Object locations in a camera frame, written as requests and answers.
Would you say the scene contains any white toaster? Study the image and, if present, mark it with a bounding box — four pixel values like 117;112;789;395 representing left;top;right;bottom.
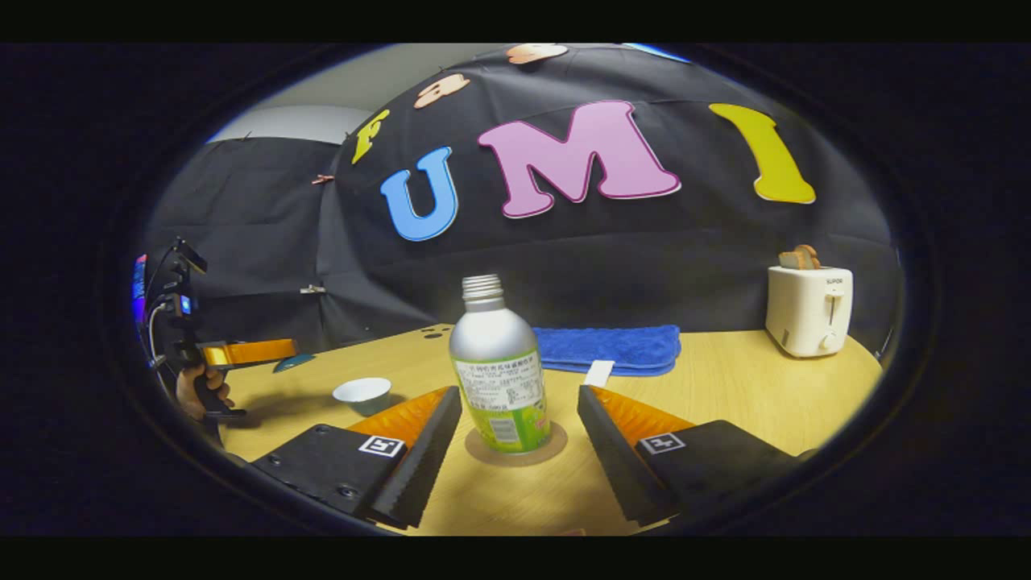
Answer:
764;265;855;359

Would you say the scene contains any blue folded towel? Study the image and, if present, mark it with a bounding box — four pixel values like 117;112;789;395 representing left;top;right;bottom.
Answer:
531;324;683;378

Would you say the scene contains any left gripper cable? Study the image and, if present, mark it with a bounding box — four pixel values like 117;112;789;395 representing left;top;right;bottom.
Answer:
143;296;168;365

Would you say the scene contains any white teal teacup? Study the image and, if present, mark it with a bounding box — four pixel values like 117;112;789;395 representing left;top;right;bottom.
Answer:
332;376;393;418

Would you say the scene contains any round brown coaster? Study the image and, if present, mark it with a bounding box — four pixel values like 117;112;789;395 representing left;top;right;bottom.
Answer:
464;420;569;469

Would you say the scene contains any black backdrop cloth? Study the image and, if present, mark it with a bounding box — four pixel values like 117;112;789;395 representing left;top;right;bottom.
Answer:
143;44;903;357

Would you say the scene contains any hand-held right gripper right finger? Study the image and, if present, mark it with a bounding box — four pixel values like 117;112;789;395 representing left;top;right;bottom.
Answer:
576;384;808;527

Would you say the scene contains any silver green-label water bottle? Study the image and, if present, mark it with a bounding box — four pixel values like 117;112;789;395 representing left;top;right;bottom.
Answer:
448;274;553;455

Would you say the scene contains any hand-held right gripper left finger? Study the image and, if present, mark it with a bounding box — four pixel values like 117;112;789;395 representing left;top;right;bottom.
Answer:
251;385;464;529

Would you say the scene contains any toast slice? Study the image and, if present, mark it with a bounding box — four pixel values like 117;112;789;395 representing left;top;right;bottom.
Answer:
777;244;822;271

